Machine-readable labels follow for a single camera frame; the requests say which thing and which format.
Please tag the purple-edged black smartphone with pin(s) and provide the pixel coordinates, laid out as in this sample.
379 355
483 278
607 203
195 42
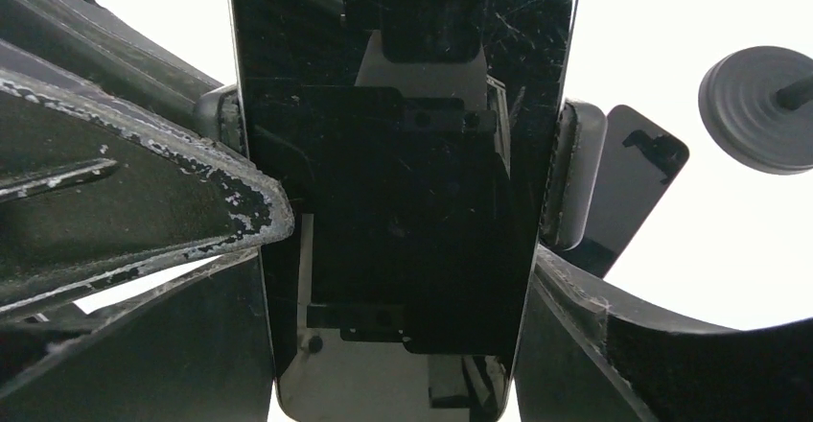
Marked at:
639 162

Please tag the black smartphone white edge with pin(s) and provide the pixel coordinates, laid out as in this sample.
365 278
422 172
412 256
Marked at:
419 338

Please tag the black round-base phone stand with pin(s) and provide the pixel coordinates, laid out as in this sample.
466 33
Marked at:
756 104

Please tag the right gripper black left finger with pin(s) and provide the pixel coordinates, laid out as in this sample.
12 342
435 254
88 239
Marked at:
194 349

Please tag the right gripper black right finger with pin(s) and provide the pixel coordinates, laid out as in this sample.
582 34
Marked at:
590 351

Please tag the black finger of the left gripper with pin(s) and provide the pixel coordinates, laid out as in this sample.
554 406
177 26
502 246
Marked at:
94 189
90 41

